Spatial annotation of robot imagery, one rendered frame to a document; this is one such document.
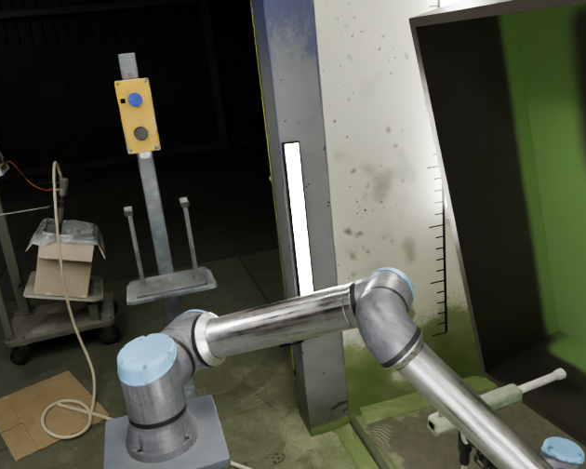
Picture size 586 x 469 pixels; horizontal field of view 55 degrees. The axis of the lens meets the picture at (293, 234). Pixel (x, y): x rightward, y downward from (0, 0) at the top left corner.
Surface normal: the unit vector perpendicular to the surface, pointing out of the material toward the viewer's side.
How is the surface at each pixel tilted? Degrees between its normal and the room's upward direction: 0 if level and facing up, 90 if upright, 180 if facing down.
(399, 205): 90
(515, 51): 90
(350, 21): 90
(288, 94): 90
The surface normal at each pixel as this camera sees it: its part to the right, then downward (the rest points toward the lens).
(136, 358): -0.13, -0.92
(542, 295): 0.37, 0.25
